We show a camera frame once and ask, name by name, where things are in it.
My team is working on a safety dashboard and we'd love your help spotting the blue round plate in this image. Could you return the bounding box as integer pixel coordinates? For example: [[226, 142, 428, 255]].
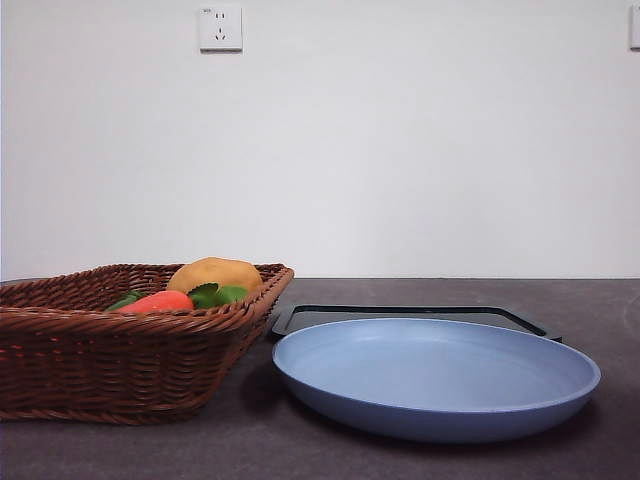
[[271, 317, 603, 445]]

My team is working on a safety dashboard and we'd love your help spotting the orange carrot with green leaves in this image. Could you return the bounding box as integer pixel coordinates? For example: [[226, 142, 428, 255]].
[[117, 282, 250, 314]]

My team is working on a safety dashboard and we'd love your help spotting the black rectangular tray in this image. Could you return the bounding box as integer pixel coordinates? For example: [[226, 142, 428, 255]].
[[272, 303, 564, 344]]

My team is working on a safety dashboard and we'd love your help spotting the yellow-brown potato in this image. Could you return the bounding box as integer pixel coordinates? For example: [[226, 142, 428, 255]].
[[166, 256, 264, 296]]

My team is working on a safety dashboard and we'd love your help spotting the green pepper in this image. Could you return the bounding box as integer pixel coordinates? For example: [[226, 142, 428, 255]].
[[104, 291, 146, 313]]

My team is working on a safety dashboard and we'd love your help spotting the brown wicker basket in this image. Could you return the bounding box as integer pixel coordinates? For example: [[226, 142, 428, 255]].
[[0, 263, 295, 427]]

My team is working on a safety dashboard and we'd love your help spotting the white wall socket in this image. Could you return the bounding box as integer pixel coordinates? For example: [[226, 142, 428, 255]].
[[199, 5, 244, 54]]

